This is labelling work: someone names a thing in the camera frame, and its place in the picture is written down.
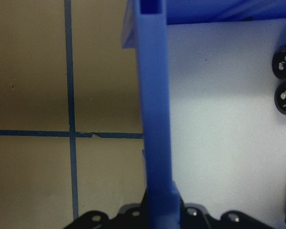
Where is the black cylindrical capacitor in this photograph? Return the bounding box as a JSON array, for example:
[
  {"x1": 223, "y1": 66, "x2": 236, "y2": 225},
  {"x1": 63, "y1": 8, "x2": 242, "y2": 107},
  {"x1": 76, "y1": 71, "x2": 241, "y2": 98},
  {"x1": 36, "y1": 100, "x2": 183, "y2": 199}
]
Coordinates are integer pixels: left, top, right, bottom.
[
  {"x1": 271, "y1": 44, "x2": 286, "y2": 79},
  {"x1": 274, "y1": 82, "x2": 286, "y2": 115}
]

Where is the blue plastic storage bin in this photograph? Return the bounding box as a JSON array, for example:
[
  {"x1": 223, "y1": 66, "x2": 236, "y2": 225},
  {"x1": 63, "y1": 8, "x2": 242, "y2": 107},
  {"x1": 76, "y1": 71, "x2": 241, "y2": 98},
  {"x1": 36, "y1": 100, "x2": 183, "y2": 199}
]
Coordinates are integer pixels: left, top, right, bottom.
[{"x1": 121, "y1": 0, "x2": 286, "y2": 229}]

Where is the white foam liner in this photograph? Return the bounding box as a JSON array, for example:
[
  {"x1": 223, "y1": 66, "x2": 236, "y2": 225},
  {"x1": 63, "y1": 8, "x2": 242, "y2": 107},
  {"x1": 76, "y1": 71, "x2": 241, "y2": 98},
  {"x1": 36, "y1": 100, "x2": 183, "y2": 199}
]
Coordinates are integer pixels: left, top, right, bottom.
[{"x1": 166, "y1": 21, "x2": 286, "y2": 229}]

